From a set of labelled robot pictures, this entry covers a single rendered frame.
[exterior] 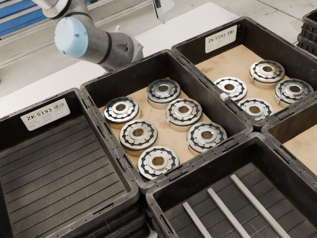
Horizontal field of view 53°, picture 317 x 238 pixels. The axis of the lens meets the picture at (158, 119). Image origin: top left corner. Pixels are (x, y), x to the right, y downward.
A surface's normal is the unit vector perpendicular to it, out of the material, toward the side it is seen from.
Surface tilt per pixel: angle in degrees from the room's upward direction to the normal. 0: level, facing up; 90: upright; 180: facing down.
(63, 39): 50
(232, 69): 0
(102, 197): 0
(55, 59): 0
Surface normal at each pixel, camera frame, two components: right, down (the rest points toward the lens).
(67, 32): -0.62, -0.01
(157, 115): -0.10, -0.67
